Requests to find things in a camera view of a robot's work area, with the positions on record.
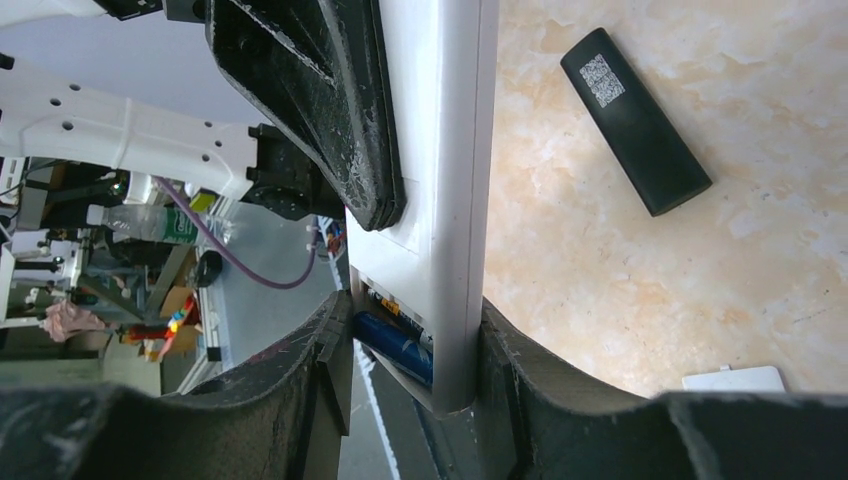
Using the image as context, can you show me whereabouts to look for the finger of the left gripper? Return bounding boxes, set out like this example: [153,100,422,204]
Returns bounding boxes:
[205,1,406,231]

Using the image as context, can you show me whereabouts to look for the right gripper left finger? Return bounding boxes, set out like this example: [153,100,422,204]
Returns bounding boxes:
[1,291,354,479]

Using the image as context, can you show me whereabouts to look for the white remote control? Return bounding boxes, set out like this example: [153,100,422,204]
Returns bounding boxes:
[347,1,499,418]

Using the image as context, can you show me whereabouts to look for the black remote control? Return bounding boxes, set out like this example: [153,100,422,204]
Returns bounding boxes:
[560,27,713,217]

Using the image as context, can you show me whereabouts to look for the dark battery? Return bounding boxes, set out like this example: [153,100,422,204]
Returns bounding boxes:
[367,288,433,351]

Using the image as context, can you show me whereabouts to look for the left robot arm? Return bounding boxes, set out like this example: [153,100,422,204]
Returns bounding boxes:
[1,1,406,231]

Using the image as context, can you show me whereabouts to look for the blue battery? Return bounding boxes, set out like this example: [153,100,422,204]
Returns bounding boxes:
[353,312,434,388]

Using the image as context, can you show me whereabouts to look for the clear plastic bottle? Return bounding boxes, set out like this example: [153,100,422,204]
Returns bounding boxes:
[86,204,211,246]

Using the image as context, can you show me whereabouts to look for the white battery cover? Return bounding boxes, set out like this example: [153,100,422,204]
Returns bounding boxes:
[682,365,786,393]

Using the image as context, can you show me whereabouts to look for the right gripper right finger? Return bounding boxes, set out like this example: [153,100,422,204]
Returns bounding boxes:
[473,303,847,479]

